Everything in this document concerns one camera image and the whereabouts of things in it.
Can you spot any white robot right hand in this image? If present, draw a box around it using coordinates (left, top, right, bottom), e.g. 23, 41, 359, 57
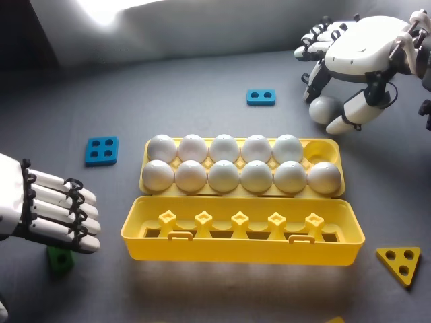
293, 15, 411, 135

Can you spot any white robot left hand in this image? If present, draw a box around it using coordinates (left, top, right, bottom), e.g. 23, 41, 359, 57
0, 153, 102, 323

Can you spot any white toy egg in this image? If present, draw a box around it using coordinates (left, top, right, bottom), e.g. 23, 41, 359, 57
147, 134, 178, 162
308, 96, 343, 126
207, 159, 241, 194
240, 134, 272, 163
177, 133, 209, 162
209, 133, 240, 163
240, 159, 273, 194
306, 161, 342, 195
271, 133, 304, 163
141, 159, 176, 193
174, 159, 208, 194
273, 159, 308, 194

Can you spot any yellow egg carton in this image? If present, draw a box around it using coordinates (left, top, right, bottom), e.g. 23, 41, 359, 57
120, 137, 366, 267

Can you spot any green two-hole block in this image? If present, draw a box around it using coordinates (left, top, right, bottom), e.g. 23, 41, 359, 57
46, 245, 75, 271

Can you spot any blue four-hole block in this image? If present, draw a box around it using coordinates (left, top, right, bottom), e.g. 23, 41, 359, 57
84, 135, 119, 168

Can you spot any blue two-hole block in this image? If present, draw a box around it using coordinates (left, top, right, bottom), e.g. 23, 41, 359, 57
246, 89, 277, 106

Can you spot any white curtain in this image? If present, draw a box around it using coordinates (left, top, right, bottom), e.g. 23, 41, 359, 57
30, 0, 431, 70

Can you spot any grey table cloth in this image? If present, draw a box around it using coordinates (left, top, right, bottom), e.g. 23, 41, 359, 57
0, 42, 431, 323

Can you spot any yellow three-hole triangle block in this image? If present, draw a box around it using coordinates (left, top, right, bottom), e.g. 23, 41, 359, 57
375, 246, 422, 289

